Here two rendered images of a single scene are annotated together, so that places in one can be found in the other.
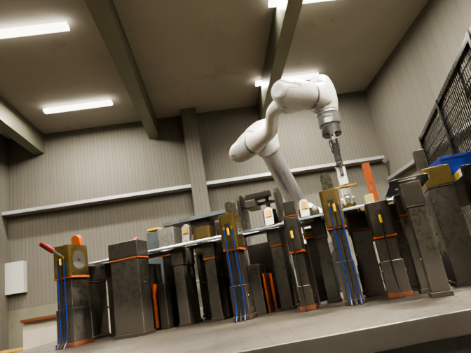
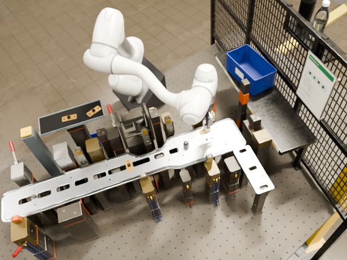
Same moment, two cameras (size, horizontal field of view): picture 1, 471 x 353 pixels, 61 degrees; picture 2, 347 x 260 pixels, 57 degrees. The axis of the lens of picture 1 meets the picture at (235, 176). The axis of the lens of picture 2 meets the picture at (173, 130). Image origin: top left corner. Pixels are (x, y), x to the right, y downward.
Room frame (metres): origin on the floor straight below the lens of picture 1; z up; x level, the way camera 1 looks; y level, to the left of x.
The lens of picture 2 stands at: (0.57, 0.24, 2.50)
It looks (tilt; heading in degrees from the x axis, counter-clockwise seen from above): 52 degrees down; 334
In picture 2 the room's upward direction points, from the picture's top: 9 degrees counter-clockwise
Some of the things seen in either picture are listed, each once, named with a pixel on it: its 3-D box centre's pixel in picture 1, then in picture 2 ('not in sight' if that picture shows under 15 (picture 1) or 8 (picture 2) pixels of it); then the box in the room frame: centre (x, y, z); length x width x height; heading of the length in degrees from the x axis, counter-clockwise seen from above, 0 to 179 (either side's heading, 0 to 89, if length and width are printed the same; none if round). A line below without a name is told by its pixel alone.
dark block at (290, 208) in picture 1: (299, 250); (158, 134); (1.71, -0.21, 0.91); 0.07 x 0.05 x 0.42; 165
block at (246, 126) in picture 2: (441, 237); (247, 142); (1.36, -0.64, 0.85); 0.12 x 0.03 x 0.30; 165
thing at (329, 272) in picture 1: (326, 260); (188, 161); (1.47, -0.27, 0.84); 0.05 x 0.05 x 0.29; 75
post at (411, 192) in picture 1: (424, 237); (259, 199); (1.03, -0.45, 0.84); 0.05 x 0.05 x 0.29; 75
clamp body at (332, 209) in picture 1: (340, 246); (213, 185); (1.24, -0.28, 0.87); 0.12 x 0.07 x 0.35; 165
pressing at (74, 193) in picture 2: (225, 237); (126, 168); (1.55, 0.08, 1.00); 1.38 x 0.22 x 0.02; 75
